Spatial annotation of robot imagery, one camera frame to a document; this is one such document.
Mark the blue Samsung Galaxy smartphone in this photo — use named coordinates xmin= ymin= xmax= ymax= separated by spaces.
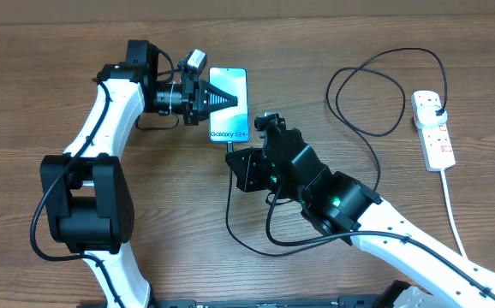
xmin=209 ymin=67 xmax=250 ymax=143

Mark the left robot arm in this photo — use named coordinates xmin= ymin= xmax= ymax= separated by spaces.
xmin=29 ymin=40 xmax=238 ymax=307

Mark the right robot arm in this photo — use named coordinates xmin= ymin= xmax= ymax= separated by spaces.
xmin=225 ymin=114 xmax=495 ymax=307

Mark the white charger plug adapter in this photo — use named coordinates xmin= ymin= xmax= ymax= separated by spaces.
xmin=414 ymin=105 xmax=448 ymax=129

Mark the white power strip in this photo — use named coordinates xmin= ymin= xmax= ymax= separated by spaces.
xmin=411 ymin=90 xmax=456 ymax=172

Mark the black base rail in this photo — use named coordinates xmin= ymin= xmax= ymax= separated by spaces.
xmin=148 ymin=294 xmax=395 ymax=308

